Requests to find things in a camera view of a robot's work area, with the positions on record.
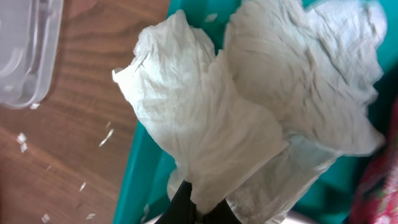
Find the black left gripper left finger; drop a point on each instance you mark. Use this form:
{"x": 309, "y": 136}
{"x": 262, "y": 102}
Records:
{"x": 182, "y": 210}

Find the teal serving tray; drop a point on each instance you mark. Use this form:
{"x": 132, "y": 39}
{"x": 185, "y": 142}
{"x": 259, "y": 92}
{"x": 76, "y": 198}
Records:
{"x": 328, "y": 200}

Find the clear plastic bin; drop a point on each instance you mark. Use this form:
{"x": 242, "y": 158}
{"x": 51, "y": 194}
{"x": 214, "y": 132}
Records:
{"x": 29, "y": 37}

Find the red snack wrapper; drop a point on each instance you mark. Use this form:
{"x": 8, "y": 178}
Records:
{"x": 375, "y": 200}

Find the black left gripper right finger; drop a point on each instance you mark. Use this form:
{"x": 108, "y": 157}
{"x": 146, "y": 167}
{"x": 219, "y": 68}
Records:
{"x": 221, "y": 214}

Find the white napkin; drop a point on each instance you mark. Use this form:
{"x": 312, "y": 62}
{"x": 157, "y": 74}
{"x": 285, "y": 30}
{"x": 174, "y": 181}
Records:
{"x": 259, "y": 121}

